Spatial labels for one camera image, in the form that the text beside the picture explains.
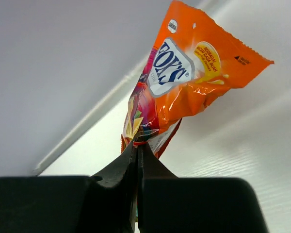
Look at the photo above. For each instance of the orange red candy packet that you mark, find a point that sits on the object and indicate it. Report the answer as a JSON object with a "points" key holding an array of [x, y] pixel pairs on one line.
{"points": [[192, 62]]}

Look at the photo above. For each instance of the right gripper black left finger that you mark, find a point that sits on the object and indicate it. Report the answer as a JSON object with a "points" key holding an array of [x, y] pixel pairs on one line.
{"points": [[102, 203]]}

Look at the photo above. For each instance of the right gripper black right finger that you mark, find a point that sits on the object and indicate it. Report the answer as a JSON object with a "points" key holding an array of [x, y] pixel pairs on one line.
{"points": [[169, 204]]}

